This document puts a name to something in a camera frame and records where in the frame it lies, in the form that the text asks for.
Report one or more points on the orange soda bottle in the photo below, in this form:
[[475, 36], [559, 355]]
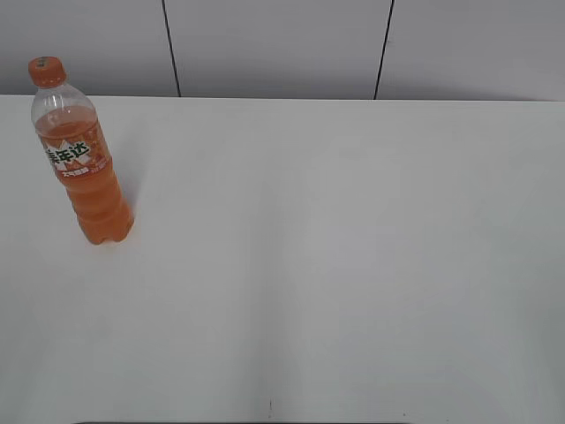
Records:
[[68, 127]]

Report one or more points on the orange bottle cap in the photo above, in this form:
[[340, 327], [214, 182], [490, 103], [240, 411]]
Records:
[[47, 72]]

